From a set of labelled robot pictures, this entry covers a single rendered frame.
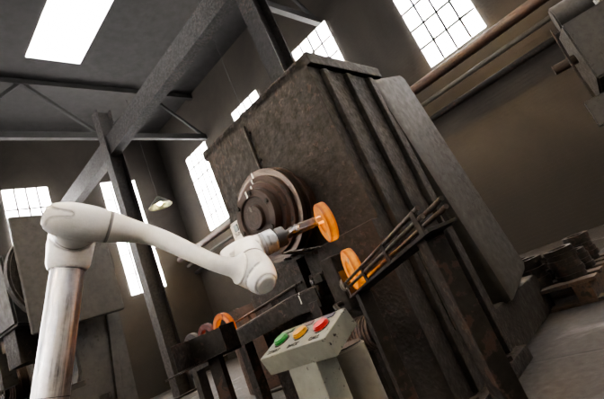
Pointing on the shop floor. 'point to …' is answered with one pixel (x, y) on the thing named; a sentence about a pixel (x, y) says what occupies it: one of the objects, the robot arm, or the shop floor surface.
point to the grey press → (120, 367)
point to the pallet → (570, 270)
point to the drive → (470, 218)
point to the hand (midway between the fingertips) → (324, 217)
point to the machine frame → (358, 214)
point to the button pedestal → (315, 359)
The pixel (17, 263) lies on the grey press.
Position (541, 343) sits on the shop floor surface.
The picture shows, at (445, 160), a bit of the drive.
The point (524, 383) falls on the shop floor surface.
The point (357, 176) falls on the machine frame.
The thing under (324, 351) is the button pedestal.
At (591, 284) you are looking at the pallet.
